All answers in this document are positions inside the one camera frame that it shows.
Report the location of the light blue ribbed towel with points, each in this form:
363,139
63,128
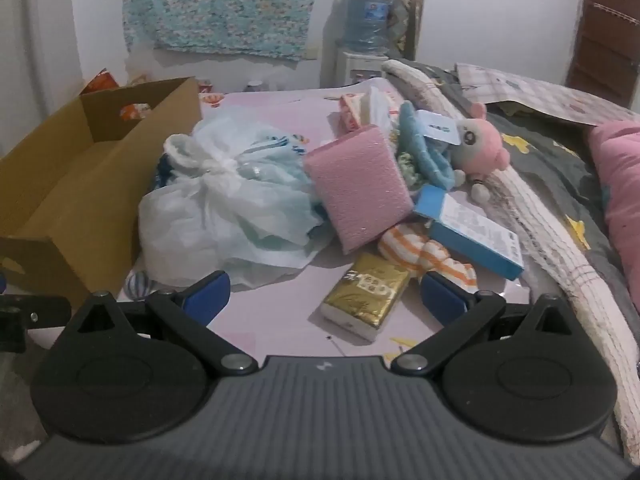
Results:
430,160

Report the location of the small red jar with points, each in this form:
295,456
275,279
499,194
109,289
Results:
206,85

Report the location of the pink printed packet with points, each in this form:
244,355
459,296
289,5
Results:
350,112

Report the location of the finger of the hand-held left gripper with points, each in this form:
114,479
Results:
35,312

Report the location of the teal floral wall cloth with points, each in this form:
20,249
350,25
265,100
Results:
220,5

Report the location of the pink plush toy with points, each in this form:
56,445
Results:
482,145

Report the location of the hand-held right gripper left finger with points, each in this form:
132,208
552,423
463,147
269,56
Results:
207,297

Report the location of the brown cardboard box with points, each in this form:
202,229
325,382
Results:
50,185

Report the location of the blue water bottle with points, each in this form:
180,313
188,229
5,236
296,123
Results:
367,15

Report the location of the red snack bag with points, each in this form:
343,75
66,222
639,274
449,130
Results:
102,82

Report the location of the pink textured pad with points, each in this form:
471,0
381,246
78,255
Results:
355,190

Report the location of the blue white carton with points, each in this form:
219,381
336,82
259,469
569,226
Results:
470,230

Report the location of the white plastic bag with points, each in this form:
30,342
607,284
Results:
210,210

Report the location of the pink pillow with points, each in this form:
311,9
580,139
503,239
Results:
622,185

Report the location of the brown wooden door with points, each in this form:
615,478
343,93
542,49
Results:
607,25

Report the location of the gold tissue packet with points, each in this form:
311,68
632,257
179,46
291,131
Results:
365,290

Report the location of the green scrunchie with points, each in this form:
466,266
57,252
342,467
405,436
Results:
407,172

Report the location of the orange striped cloth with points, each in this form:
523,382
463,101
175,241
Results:
405,250

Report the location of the white translucent wrapper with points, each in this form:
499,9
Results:
380,107

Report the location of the grey star print blanket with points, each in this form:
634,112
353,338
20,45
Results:
545,160

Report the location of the pale checked cloth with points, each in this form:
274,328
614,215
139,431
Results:
540,95

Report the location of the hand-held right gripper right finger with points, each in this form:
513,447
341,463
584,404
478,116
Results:
442,300

